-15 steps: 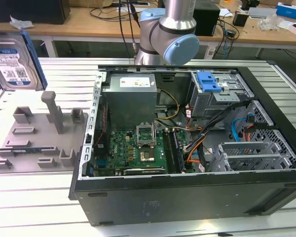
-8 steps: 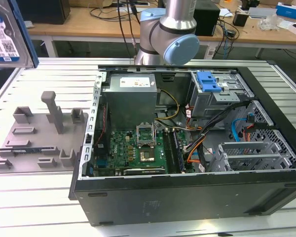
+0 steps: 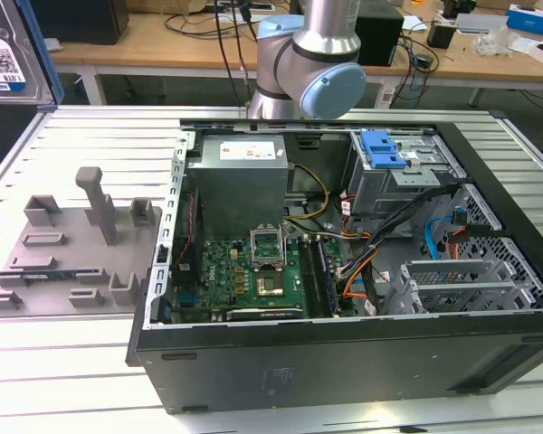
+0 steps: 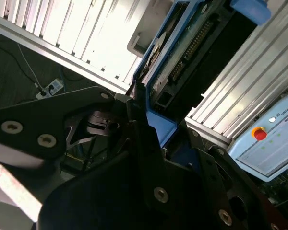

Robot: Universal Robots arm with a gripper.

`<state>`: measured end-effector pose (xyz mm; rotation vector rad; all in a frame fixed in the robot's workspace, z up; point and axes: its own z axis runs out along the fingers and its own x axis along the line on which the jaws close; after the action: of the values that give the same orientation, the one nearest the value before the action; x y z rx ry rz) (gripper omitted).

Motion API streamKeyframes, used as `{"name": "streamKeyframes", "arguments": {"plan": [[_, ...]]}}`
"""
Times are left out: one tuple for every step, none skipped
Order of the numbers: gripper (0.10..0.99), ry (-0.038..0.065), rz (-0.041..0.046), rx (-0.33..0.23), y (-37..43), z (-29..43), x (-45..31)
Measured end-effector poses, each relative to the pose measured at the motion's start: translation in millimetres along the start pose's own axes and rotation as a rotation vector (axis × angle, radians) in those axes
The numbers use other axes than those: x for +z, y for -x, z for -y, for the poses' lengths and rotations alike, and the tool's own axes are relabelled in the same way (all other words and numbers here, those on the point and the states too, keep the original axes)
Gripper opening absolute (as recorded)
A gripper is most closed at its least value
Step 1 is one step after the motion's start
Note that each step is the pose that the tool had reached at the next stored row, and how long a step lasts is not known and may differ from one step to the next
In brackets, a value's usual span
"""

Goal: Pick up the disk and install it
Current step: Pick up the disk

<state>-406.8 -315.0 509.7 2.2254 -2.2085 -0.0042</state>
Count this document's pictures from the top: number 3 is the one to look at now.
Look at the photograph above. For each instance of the hard disk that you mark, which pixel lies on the hard disk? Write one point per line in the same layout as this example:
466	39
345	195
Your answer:
4	54

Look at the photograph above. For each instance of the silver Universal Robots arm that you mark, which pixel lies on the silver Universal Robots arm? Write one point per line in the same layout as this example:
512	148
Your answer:
326	40

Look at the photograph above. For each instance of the silver disk bay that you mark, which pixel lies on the silver disk bay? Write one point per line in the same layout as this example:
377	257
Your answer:
457	294

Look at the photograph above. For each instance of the grey power supply unit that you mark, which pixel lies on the grey power supply unit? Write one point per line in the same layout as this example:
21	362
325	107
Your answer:
240	190

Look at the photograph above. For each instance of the CPU socket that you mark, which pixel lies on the CPU socket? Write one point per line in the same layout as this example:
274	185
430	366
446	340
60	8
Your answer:
269	285

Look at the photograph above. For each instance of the empty black RAM slot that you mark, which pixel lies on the empty black RAM slot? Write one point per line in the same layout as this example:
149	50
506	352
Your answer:
308	276

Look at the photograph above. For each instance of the green motherboard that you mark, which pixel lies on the green motherboard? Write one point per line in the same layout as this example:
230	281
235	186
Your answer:
221	271

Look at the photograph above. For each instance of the RAM stick in motherboard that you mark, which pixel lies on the RAM stick in motherboard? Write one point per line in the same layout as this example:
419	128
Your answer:
326	276

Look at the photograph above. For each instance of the black graphics card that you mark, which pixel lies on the black graphics card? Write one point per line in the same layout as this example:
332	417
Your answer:
262	314

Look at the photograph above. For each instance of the silver optical drive cage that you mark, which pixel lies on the silver optical drive cage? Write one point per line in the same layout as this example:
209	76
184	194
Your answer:
380	190

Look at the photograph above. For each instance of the blue drive cage latch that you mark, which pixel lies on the blue drive cage latch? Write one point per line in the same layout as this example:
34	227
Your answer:
382	151

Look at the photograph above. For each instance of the black open PC case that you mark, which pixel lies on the black open PC case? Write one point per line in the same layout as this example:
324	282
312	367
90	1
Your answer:
298	375

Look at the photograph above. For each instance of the grey parts rack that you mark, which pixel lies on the grey parts rack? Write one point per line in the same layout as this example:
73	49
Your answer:
72	253

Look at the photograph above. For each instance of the black speaker box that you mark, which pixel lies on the black speaker box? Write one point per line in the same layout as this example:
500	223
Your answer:
382	38

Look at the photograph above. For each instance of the wooden desk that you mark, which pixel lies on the wooden desk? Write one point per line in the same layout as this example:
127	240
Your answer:
140	50

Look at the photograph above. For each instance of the green RAM stick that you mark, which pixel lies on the green RAM stick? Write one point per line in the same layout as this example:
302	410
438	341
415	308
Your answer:
50	275

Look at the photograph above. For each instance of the small black cube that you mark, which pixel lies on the small black cube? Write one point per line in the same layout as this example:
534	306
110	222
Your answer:
440	35

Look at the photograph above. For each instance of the large black box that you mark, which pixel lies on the large black box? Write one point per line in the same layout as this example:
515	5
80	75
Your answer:
81	20

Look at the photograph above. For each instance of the clear plastic bag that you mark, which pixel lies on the clear plastic bag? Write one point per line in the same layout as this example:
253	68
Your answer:
495	43

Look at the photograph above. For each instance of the flat grey box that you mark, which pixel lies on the flat grey box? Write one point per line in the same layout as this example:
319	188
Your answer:
479	22

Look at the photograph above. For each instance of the blue cardboard box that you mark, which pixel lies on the blue cardboard box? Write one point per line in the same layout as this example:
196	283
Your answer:
531	20

